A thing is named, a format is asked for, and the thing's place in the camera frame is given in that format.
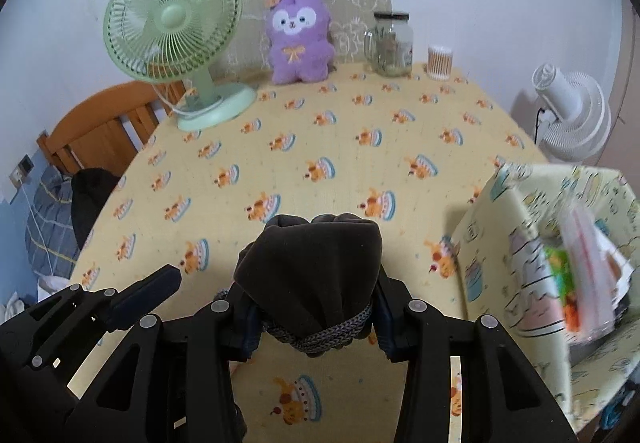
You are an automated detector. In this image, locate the glass jar with black lid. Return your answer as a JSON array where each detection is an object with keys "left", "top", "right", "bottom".
[{"left": 363, "top": 11, "right": 415, "bottom": 78}]

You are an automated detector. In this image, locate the white floor fan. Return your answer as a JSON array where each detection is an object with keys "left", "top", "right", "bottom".
[{"left": 531, "top": 63, "right": 612, "bottom": 164}]

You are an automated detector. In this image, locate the black cloth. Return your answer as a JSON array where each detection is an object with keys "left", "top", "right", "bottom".
[{"left": 71, "top": 168, "right": 121, "bottom": 251}]

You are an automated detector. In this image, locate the blue plaid bedding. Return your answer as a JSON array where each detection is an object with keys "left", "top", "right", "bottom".
[{"left": 25, "top": 165, "right": 81, "bottom": 279}]

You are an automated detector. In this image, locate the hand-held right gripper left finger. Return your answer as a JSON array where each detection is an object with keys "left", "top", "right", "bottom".
[{"left": 65, "top": 298, "right": 261, "bottom": 443}]

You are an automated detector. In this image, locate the green desk fan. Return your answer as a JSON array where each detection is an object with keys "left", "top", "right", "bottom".
[{"left": 102, "top": 0, "right": 258, "bottom": 132}]

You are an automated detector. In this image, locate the wall socket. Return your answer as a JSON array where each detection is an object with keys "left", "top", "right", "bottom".
[{"left": 9, "top": 154, "right": 36, "bottom": 188}]

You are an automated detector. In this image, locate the cotton swab container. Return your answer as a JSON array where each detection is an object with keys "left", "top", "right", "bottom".
[{"left": 426, "top": 45, "right": 455, "bottom": 81}]

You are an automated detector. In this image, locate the white cloth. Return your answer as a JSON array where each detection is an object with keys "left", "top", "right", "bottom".
[{"left": 0, "top": 273, "right": 71, "bottom": 324}]

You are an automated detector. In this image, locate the purple plush toy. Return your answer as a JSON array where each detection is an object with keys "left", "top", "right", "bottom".
[{"left": 264, "top": 0, "right": 337, "bottom": 85}]

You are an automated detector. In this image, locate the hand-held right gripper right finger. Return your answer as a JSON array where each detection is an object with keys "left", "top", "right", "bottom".
[{"left": 372, "top": 268, "right": 578, "bottom": 443}]

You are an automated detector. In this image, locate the blue cloth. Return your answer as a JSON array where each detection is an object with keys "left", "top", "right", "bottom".
[{"left": 597, "top": 390, "right": 633, "bottom": 434}]

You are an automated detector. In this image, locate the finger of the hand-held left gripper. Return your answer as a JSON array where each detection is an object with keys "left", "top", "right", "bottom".
[{"left": 102, "top": 264, "right": 182, "bottom": 333}]

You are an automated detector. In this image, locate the white fan cable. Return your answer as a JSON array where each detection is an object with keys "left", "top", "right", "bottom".
[{"left": 152, "top": 85, "right": 201, "bottom": 116}]

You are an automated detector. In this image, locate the orange wooden chair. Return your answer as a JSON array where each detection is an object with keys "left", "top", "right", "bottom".
[{"left": 36, "top": 80, "right": 188, "bottom": 176}]

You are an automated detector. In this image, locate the yellow cartoon gift bag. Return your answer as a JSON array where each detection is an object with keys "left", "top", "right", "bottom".
[{"left": 450, "top": 162, "right": 640, "bottom": 424}]

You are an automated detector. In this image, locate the yellow printed tablecloth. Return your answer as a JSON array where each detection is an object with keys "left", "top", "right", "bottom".
[{"left": 67, "top": 60, "right": 601, "bottom": 443}]

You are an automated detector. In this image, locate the clear plastic packet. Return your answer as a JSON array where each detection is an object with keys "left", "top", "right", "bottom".
[{"left": 557, "top": 205, "right": 633, "bottom": 344}]

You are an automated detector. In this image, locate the grey drawstring pouch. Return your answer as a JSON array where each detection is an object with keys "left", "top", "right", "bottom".
[{"left": 232, "top": 213, "right": 383, "bottom": 359}]

